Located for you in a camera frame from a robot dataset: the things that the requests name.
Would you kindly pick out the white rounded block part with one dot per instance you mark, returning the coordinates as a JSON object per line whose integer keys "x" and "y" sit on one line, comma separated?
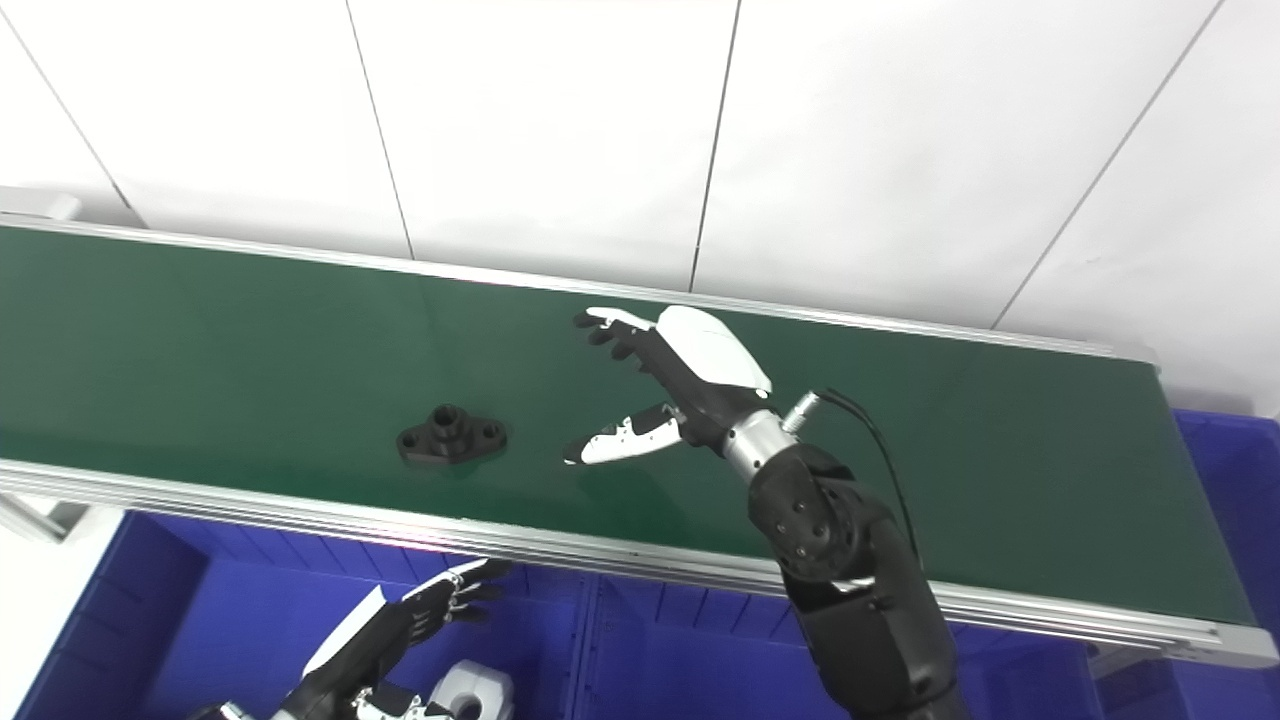
{"x": 480, "y": 692}

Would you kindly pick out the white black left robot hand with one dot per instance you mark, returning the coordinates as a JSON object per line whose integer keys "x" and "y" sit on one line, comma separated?
{"x": 365, "y": 650}

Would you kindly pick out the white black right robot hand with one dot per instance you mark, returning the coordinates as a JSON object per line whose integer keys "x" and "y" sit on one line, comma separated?
{"x": 705, "y": 365}

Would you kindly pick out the black flanged machine part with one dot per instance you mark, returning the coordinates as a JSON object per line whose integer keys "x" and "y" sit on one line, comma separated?
{"x": 450, "y": 435}

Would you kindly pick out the blue plastic bin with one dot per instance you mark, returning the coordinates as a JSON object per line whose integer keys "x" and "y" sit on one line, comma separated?
{"x": 230, "y": 620}
{"x": 690, "y": 670}
{"x": 1230, "y": 500}

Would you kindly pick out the green conveyor belt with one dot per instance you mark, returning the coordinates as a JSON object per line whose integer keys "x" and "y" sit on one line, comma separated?
{"x": 600, "y": 555}
{"x": 250, "y": 350}

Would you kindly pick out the grey conveyor support bracket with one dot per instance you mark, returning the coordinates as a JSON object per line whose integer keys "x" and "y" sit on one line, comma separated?
{"x": 35, "y": 518}

